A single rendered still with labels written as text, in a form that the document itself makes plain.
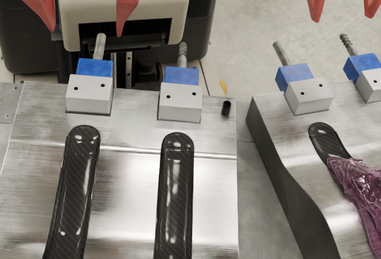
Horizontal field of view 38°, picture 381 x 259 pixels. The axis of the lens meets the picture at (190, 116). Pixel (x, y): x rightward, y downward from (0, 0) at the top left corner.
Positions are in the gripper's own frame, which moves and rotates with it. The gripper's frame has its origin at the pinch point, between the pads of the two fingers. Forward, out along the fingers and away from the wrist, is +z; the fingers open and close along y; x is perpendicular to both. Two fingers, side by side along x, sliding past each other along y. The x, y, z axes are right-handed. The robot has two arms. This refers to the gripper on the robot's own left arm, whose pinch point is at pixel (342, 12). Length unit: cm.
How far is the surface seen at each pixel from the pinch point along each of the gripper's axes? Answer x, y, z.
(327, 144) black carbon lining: -1.1, -0.5, 17.1
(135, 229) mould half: -11.1, -26.9, 18.2
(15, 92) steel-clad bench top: 17.2, -39.6, 13.3
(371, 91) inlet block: 2.8, 7.1, 12.1
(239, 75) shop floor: 113, 25, 55
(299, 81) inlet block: 4.7, -2.5, 10.5
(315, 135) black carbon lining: 0.2, -1.8, 16.2
